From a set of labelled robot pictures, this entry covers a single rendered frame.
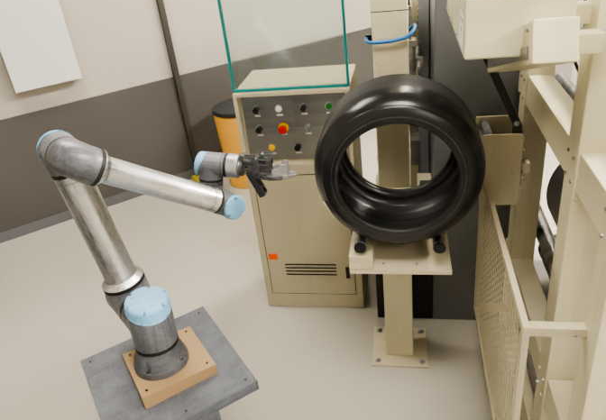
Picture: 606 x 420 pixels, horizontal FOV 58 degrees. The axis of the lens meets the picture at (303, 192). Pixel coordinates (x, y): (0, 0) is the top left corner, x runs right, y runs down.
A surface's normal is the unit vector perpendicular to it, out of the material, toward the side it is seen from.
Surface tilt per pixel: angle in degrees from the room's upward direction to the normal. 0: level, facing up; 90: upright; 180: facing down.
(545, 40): 72
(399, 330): 90
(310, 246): 90
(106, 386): 0
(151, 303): 4
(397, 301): 90
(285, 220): 90
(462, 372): 0
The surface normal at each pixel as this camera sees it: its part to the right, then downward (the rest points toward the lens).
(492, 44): -0.16, 0.48
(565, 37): -0.18, 0.18
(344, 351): -0.11, -0.88
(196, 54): 0.52, 0.36
